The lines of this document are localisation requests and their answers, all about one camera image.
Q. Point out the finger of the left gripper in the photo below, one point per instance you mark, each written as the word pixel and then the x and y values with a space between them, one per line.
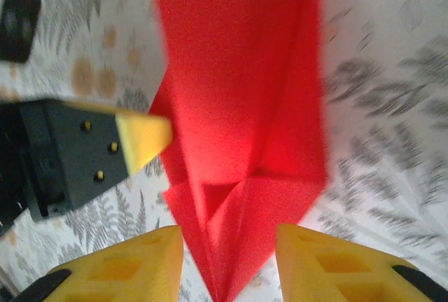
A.
pixel 77 148

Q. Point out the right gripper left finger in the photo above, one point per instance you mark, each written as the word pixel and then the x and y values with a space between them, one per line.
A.
pixel 122 274

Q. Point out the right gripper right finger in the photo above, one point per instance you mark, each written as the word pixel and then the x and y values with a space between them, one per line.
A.
pixel 332 274

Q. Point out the red paper sheet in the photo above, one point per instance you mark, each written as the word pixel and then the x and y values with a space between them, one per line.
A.
pixel 238 88

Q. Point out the floral tablecloth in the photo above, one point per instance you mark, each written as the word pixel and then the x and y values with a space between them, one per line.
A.
pixel 385 35

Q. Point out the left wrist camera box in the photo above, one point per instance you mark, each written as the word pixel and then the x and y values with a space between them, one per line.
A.
pixel 17 21

